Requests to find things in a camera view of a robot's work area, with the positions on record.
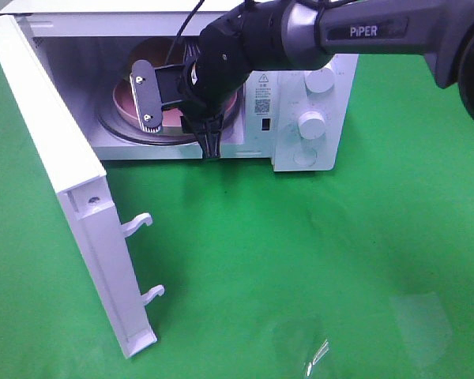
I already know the white microwave door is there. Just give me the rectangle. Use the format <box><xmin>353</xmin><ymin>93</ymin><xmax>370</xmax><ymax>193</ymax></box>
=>
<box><xmin>0</xmin><ymin>15</ymin><xmax>165</xmax><ymax>358</ymax></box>

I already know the pink round plate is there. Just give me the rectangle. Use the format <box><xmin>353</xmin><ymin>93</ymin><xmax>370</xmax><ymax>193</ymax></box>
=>
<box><xmin>113</xmin><ymin>80</ymin><xmax>240</xmax><ymax>136</ymax></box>

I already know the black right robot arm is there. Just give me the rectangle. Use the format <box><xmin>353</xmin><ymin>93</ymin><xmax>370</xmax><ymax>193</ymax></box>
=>
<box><xmin>179</xmin><ymin>1</ymin><xmax>474</xmax><ymax>159</ymax></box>

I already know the clear tape strip front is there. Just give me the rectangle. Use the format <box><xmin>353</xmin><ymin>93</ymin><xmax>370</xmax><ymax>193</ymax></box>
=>
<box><xmin>271</xmin><ymin>316</ymin><xmax>331</xmax><ymax>377</ymax></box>

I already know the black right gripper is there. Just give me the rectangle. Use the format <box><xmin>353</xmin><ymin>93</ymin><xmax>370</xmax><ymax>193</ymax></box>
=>
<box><xmin>179</xmin><ymin>70</ymin><xmax>239</xmax><ymax>159</ymax></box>

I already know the lower white microwave knob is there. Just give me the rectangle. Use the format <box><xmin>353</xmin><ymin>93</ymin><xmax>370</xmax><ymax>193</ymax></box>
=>
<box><xmin>298</xmin><ymin>111</ymin><xmax>326</xmax><ymax>141</ymax></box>

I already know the warning label with QR code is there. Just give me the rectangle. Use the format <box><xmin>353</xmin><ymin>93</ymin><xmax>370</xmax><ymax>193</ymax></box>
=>
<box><xmin>251</xmin><ymin>73</ymin><xmax>272</xmax><ymax>115</ymax></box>

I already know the burger with lettuce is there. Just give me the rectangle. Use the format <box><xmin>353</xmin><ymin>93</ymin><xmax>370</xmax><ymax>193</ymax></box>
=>
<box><xmin>127</xmin><ymin>37</ymin><xmax>184</xmax><ymax>71</ymax></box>

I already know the white microwave oven body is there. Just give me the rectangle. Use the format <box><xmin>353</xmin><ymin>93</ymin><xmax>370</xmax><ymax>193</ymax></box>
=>
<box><xmin>0</xmin><ymin>1</ymin><xmax>358</xmax><ymax>171</ymax></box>

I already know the upper white microwave knob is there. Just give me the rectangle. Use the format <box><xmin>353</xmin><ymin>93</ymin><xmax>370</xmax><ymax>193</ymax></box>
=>
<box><xmin>303</xmin><ymin>66</ymin><xmax>335</xmax><ymax>93</ymax></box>

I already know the white microwave knob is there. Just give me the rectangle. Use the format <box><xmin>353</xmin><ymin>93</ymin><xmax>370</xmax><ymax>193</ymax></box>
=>
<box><xmin>298</xmin><ymin>111</ymin><xmax>326</xmax><ymax>141</ymax></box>
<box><xmin>303</xmin><ymin>66</ymin><xmax>335</xmax><ymax>93</ymax></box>

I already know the glass microwave turntable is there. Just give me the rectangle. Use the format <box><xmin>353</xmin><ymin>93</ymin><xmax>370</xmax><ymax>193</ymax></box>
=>
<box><xmin>96</xmin><ymin>100</ymin><xmax>244</xmax><ymax>146</ymax></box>

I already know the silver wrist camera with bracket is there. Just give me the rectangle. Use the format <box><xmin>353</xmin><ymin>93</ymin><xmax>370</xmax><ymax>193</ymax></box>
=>
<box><xmin>130</xmin><ymin>59</ymin><xmax>184</xmax><ymax>133</ymax></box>

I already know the round door release button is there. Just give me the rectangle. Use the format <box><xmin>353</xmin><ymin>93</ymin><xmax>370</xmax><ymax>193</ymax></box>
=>
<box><xmin>293</xmin><ymin>148</ymin><xmax>317</xmax><ymax>167</ymax></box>

